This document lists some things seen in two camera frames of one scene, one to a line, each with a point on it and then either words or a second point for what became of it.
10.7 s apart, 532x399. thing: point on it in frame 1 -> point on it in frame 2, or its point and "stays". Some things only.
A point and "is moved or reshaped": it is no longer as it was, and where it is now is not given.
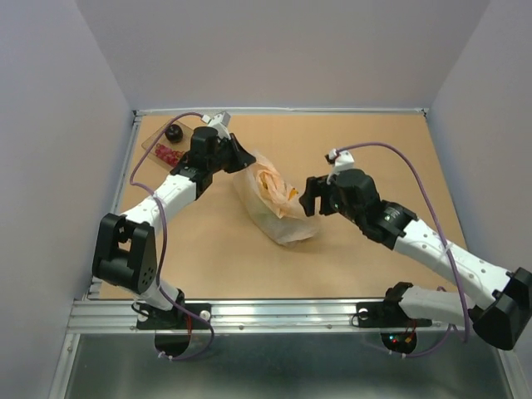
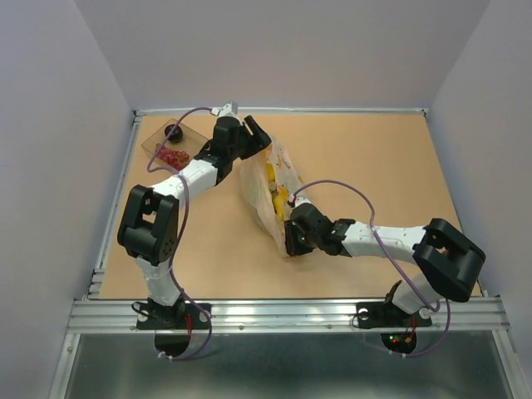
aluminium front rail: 100,315 stays
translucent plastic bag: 274,204 is moved or reshaped
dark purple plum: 174,133 stays
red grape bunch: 170,155 stays
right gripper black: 316,186 -> 292,247
